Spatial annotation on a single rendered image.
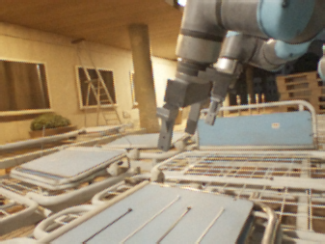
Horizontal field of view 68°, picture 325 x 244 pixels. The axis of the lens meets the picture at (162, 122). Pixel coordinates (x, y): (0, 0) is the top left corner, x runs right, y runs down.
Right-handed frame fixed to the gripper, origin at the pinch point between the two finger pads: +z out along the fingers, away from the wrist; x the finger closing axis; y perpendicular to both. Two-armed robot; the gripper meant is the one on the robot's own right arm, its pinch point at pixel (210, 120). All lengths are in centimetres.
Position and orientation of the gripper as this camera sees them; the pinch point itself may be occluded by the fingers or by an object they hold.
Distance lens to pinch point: 90.9
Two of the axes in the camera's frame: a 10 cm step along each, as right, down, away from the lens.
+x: 2.6, 0.3, 9.7
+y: 9.1, 3.2, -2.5
